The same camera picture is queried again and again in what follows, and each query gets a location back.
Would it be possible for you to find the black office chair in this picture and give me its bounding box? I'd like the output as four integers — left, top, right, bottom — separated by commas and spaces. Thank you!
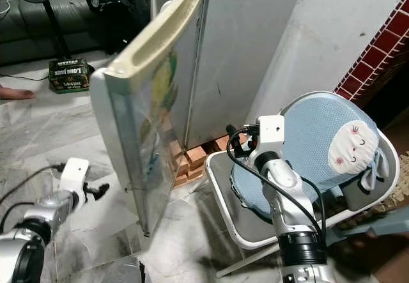
80, 0, 154, 57

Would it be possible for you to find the red clay brick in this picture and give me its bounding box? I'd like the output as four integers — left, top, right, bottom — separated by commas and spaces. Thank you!
169, 139, 208, 185
208, 133, 237, 153

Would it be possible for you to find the dark green sofa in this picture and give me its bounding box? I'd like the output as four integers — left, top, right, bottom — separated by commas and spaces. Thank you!
0, 0, 154, 63

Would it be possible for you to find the person's bare foot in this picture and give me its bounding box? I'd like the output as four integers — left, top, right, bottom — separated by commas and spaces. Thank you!
0, 85, 36, 100

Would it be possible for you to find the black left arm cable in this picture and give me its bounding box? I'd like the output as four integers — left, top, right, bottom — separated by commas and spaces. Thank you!
0, 162, 68, 233

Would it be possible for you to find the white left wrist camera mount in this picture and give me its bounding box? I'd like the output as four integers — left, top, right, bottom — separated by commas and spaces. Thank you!
61, 157, 91, 194

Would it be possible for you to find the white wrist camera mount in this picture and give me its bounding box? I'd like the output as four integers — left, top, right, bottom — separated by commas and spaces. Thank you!
258, 115, 286, 144
61, 157, 91, 194

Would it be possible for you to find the white face print pillow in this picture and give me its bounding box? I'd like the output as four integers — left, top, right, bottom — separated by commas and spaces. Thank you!
328, 120, 379, 174

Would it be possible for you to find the light blue round cushion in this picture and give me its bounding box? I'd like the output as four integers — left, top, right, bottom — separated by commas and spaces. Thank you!
230, 96, 381, 223

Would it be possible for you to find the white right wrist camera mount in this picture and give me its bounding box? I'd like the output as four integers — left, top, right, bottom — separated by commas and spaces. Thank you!
258, 115, 286, 144

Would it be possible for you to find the green printed cardboard box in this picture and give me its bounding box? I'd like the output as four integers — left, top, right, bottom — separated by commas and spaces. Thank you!
48, 58, 91, 95

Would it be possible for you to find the light blue cloth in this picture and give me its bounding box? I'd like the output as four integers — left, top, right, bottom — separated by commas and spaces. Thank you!
361, 149, 390, 194

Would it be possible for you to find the white fridge door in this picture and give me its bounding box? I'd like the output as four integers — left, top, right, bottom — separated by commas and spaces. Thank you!
89, 0, 208, 238

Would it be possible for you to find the white small fridge body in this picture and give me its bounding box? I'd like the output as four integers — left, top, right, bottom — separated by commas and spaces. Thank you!
150, 0, 306, 149

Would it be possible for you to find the white folding chair grey seat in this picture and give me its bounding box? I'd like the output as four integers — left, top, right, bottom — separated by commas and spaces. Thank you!
204, 90, 402, 277

